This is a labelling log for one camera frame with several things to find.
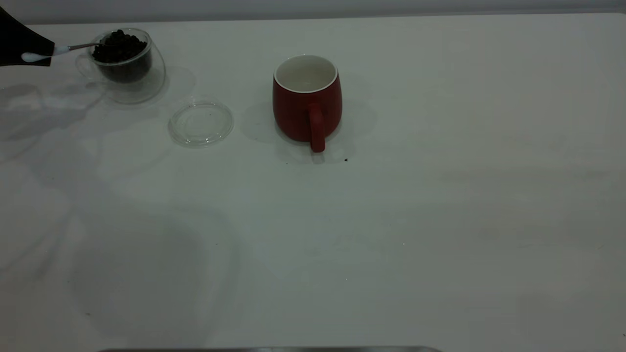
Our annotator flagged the red mug with white inside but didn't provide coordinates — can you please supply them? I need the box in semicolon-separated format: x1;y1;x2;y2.
272;54;343;154

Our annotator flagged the clear glass saucer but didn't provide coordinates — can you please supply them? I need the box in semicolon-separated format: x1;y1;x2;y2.
168;95;235;148

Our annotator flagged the clear double-wall glass cup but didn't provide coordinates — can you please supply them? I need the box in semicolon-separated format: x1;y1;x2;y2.
76;27;167;105

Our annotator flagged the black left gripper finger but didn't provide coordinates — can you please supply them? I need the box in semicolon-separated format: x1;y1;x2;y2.
0;7;56;62
0;57;53;67

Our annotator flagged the dark coffee beans pile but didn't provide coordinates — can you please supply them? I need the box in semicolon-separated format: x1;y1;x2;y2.
92;29;152;84

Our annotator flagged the metal spoon with white handle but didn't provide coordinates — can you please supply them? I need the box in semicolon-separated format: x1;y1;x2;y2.
21;43;102;63

